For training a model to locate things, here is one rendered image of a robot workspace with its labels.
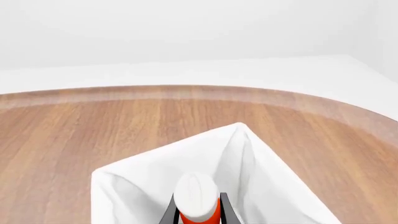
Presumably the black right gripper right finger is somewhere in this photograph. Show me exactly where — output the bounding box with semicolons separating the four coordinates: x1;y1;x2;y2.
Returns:
219;192;241;224

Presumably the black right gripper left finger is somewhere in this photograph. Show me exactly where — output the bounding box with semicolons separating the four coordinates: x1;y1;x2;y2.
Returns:
159;192;181;224

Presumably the white fabric basket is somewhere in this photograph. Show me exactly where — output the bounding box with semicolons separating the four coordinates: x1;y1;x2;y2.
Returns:
90;121;343;224

